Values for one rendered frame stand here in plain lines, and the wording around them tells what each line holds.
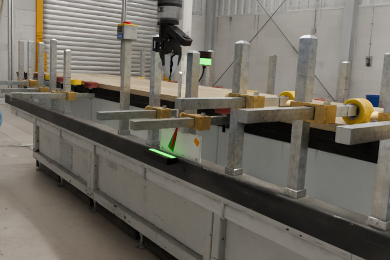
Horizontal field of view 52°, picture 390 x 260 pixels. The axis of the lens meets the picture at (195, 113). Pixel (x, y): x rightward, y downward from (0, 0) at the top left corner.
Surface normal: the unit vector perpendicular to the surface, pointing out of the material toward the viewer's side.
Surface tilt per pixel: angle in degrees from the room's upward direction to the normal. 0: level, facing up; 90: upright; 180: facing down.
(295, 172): 90
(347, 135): 90
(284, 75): 90
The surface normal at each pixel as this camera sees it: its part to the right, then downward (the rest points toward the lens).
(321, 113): -0.78, 0.04
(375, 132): 0.62, 0.13
